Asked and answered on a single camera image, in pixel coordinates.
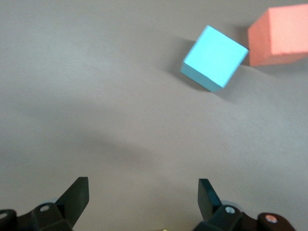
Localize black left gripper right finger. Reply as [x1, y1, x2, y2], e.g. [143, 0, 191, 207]
[192, 178, 298, 231]

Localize blue foam cube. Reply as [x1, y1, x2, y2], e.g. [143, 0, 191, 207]
[180, 24, 249, 93]

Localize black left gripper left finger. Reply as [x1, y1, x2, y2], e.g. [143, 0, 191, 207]
[0, 177, 90, 231]

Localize brown paper table cover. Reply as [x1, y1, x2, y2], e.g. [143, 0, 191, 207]
[0, 0, 308, 231]

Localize orange foam cube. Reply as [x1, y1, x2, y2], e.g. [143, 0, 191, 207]
[247, 3, 308, 67]

